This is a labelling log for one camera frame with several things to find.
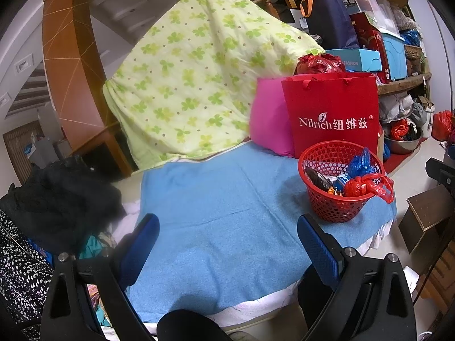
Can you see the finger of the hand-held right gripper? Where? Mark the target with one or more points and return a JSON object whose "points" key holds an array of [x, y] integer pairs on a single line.
{"points": [[440, 172]]}

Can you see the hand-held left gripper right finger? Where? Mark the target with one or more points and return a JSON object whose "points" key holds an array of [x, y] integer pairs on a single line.
{"points": [[318, 248]]}

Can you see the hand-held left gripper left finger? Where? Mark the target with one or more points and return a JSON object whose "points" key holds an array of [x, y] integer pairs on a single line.
{"points": [[140, 248]]}

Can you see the red mesh plastic basket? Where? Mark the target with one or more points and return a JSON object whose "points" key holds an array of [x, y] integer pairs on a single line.
{"points": [[334, 209]]}

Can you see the red orange snack wrapper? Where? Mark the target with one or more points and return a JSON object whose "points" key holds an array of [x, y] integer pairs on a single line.
{"points": [[332, 191]]}

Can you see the knotted red plastic bag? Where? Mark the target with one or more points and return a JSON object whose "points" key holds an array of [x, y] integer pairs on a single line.
{"points": [[359, 186]]}

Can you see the blue plastic bag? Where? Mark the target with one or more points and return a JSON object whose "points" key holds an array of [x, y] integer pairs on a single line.
{"points": [[362, 163]]}

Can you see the metal basin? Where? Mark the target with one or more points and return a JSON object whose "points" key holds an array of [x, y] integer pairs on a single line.
{"points": [[405, 145]]}

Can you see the large red plastic bag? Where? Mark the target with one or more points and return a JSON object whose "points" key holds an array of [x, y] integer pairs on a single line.
{"points": [[442, 126]]}

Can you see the teal cloth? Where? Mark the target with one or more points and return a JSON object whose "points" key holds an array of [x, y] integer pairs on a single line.
{"points": [[90, 248]]}

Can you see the small red plastic bag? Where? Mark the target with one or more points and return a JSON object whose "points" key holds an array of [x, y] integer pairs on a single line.
{"points": [[400, 129]]}

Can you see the beige sofa cushion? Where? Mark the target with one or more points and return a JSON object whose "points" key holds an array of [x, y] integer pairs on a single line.
{"points": [[128, 188]]}

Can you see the grey plastic bag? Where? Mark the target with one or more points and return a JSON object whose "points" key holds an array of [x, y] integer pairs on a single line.
{"points": [[394, 104]]}

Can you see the blue towel blanket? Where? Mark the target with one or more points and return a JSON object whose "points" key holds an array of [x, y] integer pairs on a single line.
{"points": [[220, 220]]}

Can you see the black clothes pile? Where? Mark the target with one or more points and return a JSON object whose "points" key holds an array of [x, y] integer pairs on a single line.
{"points": [[64, 202]]}

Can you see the person's black trouser leg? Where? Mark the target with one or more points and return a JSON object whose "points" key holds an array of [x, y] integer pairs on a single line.
{"points": [[188, 326]]}

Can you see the white bedsheet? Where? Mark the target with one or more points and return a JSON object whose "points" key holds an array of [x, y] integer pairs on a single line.
{"points": [[248, 309]]}

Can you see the round wooden shelf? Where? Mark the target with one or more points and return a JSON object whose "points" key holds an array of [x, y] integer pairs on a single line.
{"points": [[405, 86]]}

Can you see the wicker basket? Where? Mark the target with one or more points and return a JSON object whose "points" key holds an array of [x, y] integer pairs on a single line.
{"points": [[414, 52]]}

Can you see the blue plastic storage box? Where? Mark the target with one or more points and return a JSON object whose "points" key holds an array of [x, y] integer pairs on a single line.
{"points": [[392, 57]]}

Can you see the red paper shopping bag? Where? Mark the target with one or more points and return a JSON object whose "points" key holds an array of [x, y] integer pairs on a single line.
{"points": [[330, 106]]}

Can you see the pink pillow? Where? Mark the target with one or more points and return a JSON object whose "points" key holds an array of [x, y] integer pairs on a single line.
{"points": [[270, 120]]}

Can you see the light blue cardboard box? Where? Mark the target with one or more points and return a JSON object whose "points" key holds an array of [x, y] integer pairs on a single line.
{"points": [[359, 60]]}

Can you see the red gift box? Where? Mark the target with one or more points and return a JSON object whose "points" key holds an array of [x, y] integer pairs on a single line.
{"points": [[369, 39]]}

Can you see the brown wooden door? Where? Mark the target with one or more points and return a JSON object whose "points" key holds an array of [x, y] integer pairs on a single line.
{"points": [[16, 149]]}

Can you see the crumpled red plastic sack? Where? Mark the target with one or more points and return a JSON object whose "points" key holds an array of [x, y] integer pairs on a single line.
{"points": [[320, 64]]}

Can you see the clear plastic storage box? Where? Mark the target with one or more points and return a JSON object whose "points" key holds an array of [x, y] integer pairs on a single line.
{"points": [[376, 7]]}

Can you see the green clover print quilt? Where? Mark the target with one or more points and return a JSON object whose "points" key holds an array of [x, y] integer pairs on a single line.
{"points": [[199, 78]]}

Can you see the navy tote bag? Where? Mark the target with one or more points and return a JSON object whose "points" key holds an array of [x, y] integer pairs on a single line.
{"points": [[330, 21]]}

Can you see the orange wooden column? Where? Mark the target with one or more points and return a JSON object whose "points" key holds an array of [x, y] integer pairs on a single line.
{"points": [[71, 60]]}

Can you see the recessed ceiling light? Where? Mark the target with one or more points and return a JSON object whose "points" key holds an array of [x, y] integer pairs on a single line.
{"points": [[5, 99], [24, 66]]}

